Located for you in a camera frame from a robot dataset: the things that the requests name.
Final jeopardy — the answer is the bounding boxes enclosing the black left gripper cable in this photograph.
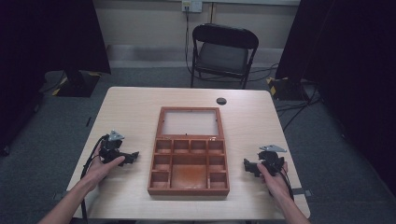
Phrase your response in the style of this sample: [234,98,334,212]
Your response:
[79,133,110,224]

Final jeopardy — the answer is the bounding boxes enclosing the black cable from socket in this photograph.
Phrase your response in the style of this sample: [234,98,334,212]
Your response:
[184,6,200,78]

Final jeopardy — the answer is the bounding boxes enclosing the person's left hand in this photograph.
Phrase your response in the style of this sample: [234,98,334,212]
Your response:
[81,145,126,191]

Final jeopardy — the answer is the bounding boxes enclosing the brown wooden compartment box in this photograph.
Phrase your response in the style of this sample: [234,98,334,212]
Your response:
[147,106,231,197]

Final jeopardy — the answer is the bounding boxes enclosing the dark curtain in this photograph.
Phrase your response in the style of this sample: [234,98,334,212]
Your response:
[0,0,112,157]
[275,0,396,198]

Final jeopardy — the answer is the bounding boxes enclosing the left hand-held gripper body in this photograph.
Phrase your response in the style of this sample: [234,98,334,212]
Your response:
[98,130,132,165]

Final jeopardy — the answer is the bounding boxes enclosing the person's right hand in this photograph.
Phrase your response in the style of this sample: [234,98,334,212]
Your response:
[256,161,294,201]

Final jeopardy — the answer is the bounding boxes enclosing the dark tape strip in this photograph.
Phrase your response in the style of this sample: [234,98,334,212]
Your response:
[291,188,313,198]

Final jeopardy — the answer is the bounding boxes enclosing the white wall socket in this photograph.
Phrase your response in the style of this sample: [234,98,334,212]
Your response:
[181,0,204,14]

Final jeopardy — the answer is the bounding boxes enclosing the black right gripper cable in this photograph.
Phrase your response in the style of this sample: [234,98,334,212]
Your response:
[277,166,295,201]

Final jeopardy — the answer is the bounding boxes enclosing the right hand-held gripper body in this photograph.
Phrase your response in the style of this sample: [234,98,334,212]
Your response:
[257,144,288,177]

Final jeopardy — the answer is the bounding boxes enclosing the black floor cables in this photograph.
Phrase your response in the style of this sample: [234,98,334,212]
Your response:
[248,63,323,133]

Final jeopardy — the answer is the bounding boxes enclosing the black folding chair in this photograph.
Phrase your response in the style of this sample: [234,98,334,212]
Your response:
[189,22,261,91]

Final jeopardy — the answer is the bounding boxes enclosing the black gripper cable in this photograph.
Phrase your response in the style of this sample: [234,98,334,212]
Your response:
[277,166,295,201]
[79,133,110,224]

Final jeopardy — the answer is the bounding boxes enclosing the black stand base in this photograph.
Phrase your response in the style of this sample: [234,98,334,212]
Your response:
[51,69,103,98]
[266,76,310,102]

